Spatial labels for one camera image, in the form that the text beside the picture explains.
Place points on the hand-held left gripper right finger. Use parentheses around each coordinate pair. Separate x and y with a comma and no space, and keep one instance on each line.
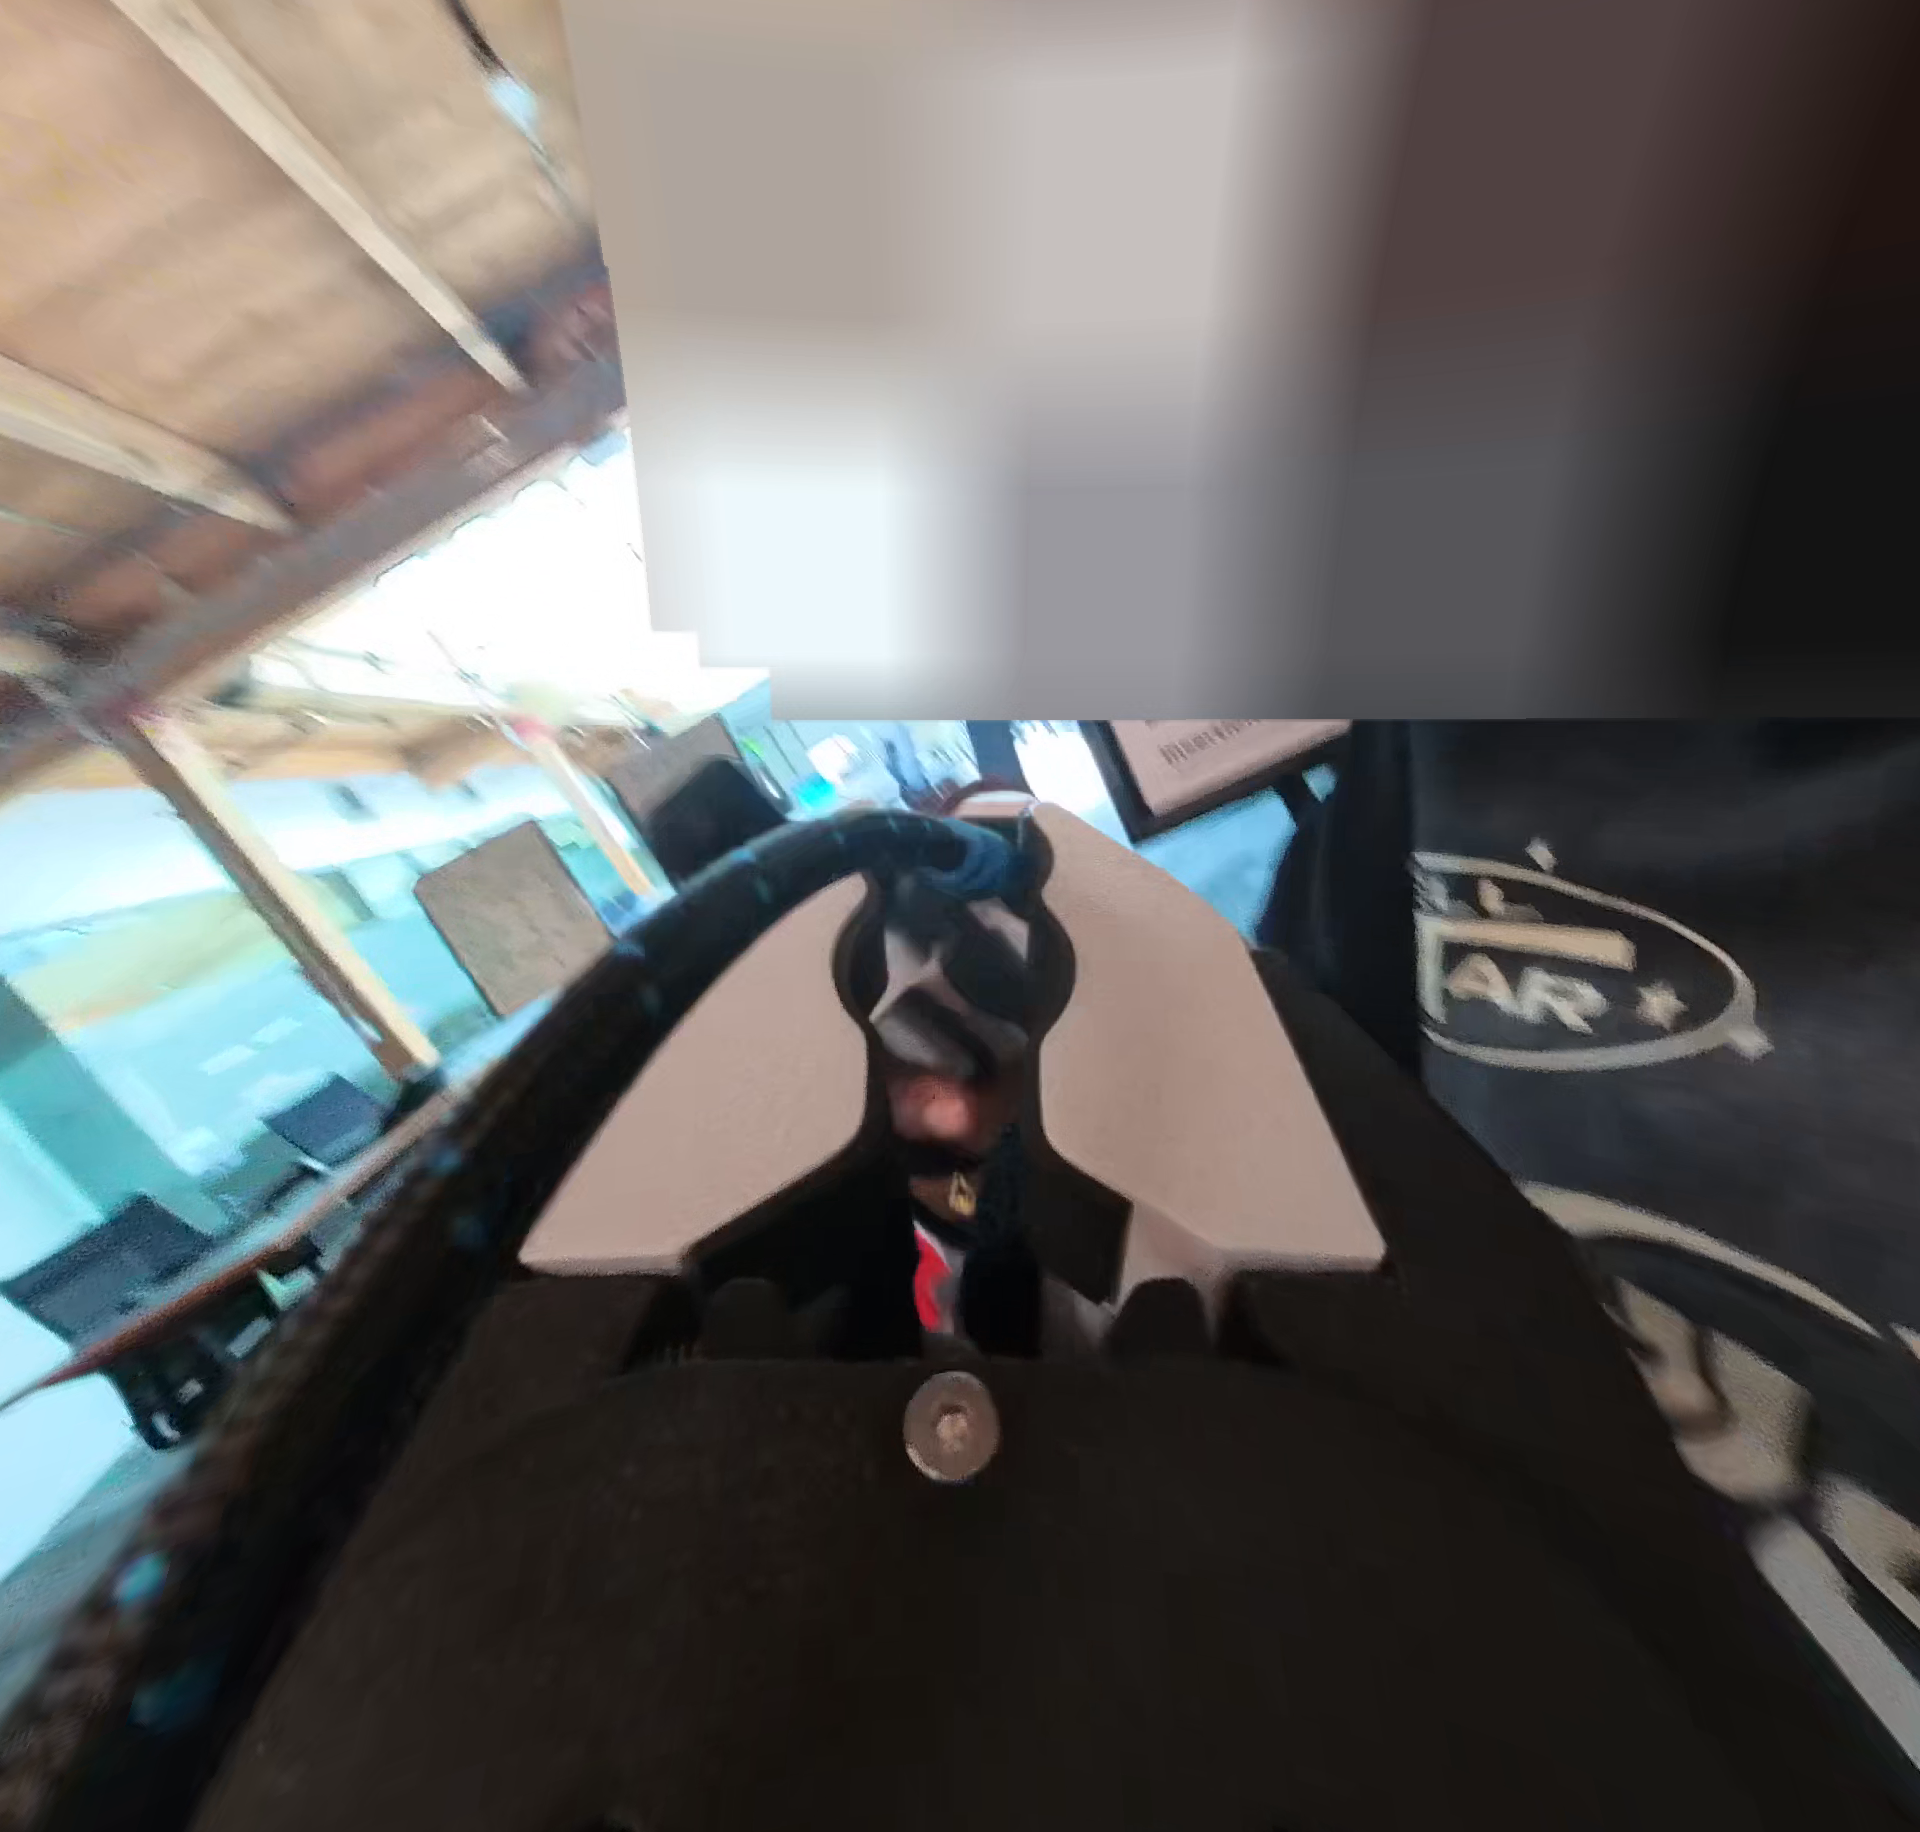
(1201,1097)

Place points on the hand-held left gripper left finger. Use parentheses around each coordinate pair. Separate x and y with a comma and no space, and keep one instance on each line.
(690,1097)

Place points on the handwritten whiteboard on stand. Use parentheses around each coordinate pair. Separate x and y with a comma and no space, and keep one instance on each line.
(510,917)

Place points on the black framed tag sign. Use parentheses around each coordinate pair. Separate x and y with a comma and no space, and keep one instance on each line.
(1201,768)

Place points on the black printed sweatshirt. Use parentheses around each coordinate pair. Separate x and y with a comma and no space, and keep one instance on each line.
(1651,962)

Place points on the wooden office desk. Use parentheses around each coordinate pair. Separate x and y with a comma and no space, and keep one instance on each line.
(181,1278)

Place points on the black office chair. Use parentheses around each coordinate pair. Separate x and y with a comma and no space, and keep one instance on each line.
(106,1263)

